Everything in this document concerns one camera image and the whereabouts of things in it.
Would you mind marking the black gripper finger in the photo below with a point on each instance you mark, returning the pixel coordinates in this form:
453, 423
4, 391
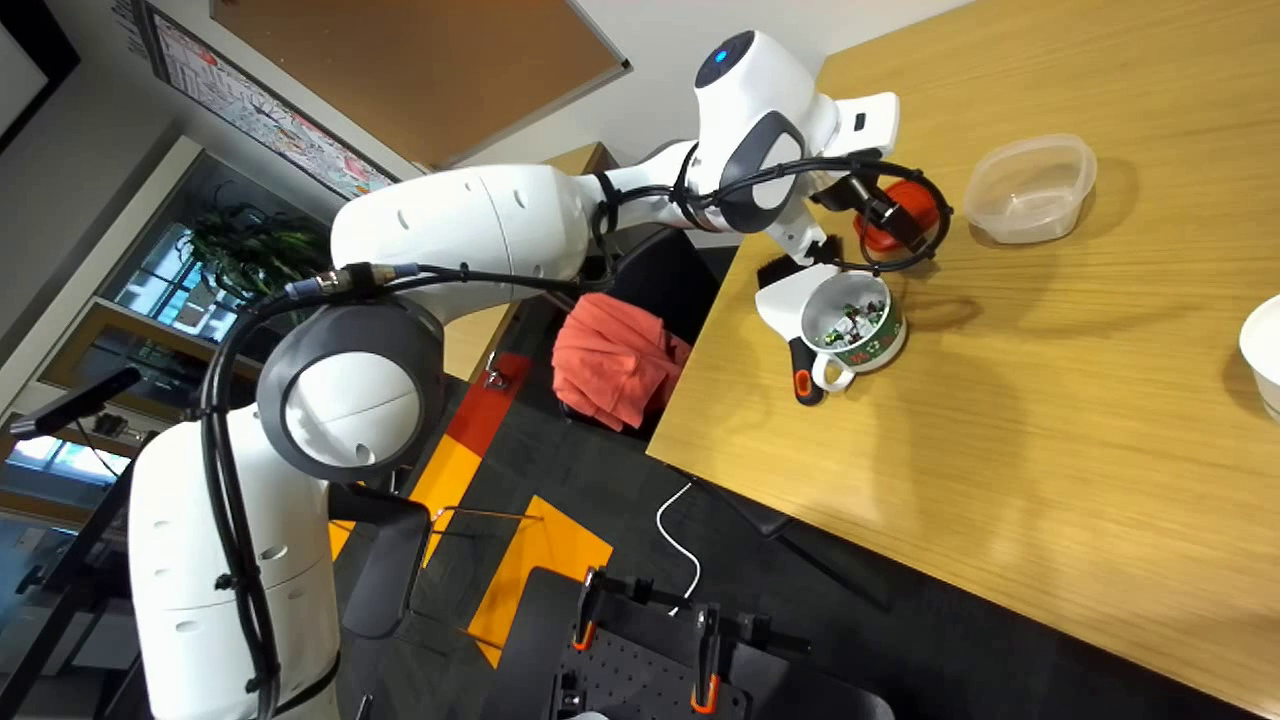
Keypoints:
880, 240
886, 203

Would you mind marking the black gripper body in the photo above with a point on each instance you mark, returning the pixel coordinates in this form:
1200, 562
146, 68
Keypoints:
840, 191

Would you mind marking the red plastic lid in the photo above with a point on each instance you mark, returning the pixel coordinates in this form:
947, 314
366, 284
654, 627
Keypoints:
920, 209

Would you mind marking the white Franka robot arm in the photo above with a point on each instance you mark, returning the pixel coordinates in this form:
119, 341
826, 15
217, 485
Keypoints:
464, 222

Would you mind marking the clear plastic bowl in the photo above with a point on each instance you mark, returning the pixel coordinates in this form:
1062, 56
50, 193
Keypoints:
1031, 191

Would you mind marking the green white ceramic mug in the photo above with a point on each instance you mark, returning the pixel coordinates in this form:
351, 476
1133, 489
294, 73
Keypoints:
862, 324

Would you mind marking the black office chair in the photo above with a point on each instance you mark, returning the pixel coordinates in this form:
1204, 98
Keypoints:
664, 274

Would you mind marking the salmon pink cloth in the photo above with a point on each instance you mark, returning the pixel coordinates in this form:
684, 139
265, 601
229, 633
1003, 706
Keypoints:
614, 363

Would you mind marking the brown cork board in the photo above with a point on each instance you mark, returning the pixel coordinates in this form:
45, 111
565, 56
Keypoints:
415, 67

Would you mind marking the orange black clamp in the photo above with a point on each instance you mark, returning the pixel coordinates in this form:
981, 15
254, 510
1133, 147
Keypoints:
584, 616
706, 661

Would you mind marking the black mounting plate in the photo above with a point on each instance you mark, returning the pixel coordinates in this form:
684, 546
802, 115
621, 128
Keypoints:
641, 673

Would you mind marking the black tripod stand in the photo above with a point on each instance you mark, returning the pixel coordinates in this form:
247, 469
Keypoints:
61, 562

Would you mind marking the framed wall poster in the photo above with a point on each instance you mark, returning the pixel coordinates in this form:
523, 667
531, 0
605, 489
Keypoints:
254, 105

